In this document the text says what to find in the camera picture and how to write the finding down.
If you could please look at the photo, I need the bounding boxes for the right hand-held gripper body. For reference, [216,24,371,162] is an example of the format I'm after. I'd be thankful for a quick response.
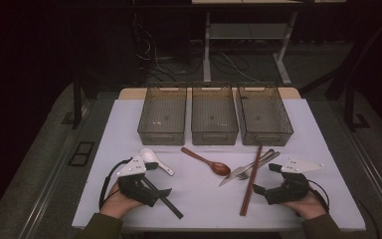
[264,156,325,206]

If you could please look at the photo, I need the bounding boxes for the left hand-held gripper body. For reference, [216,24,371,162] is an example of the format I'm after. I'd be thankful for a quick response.
[116,154,163,208]

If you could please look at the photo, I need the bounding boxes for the brown wooden spoon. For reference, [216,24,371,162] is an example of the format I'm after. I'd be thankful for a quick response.
[180,146,232,177]

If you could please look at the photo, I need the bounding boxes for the translucent brown storage bin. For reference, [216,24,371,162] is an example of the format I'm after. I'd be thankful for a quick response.
[191,84,240,146]
[237,84,294,147]
[137,84,188,146]

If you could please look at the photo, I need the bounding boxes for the person's left hand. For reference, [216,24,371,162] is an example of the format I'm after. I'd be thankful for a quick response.
[99,182,146,220]

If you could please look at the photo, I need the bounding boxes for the person's right hand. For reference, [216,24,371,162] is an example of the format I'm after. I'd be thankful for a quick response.
[280,191,328,221]

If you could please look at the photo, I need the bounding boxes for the metal fork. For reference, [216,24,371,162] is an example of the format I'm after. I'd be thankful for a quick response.
[237,150,282,181]

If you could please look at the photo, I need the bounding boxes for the metal table knife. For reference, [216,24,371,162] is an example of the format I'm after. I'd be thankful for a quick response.
[218,148,277,187]

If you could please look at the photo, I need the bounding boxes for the white table cover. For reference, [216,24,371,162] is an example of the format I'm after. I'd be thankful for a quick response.
[72,98,367,232]

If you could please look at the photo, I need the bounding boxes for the black floor socket plate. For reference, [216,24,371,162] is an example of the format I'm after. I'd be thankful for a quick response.
[68,140,96,167]

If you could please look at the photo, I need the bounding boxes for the black metal stand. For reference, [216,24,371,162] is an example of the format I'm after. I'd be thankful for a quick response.
[61,73,91,130]
[343,83,372,132]

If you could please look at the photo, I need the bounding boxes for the right hand-held gripper black cable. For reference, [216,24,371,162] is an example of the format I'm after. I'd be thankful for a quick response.
[306,178,331,213]

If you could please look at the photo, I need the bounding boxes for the metal floor rail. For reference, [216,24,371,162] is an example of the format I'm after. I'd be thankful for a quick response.
[337,122,382,227]
[23,109,91,239]

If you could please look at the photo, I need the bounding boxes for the tangle of floor cables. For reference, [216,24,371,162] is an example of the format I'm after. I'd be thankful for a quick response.
[130,13,263,84]

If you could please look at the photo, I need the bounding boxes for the white metal frame desk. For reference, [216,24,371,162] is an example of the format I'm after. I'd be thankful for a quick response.
[191,0,347,87]

